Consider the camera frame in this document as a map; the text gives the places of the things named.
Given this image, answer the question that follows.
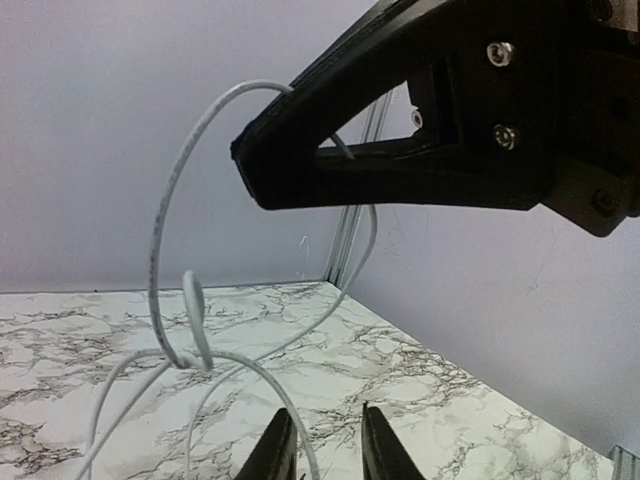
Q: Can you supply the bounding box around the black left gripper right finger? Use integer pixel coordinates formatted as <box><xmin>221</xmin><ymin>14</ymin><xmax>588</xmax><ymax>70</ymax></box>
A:
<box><xmin>361</xmin><ymin>403</ymin><xmax>420</xmax><ymax>480</ymax></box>

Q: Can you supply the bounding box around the thin white cable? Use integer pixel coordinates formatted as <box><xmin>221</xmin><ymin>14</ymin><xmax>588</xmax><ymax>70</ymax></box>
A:
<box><xmin>74</xmin><ymin>79</ymin><xmax>379</xmax><ymax>480</ymax></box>

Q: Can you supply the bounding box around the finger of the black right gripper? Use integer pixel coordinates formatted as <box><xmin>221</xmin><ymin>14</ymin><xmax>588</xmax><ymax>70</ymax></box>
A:
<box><xmin>231</xmin><ymin>1</ymin><xmax>565</xmax><ymax>210</ymax></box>

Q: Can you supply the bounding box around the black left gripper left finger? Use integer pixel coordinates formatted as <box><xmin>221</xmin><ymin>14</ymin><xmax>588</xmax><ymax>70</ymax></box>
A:
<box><xmin>239</xmin><ymin>408</ymin><xmax>297</xmax><ymax>480</ymax></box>

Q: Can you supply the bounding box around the right aluminium corner post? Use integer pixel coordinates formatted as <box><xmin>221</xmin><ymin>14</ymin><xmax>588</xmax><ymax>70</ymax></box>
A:
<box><xmin>324</xmin><ymin>82</ymin><xmax>401</xmax><ymax>287</ymax></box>

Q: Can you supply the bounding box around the aluminium front rail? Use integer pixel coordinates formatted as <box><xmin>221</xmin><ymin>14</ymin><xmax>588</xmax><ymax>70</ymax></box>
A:
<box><xmin>610</xmin><ymin>445</ymin><xmax>640</xmax><ymax>480</ymax></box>

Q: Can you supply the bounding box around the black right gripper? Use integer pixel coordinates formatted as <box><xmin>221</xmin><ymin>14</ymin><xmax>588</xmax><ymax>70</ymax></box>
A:
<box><xmin>543</xmin><ymin>1</ymin><xmax>639</xmax><ymax>237</ymax></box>

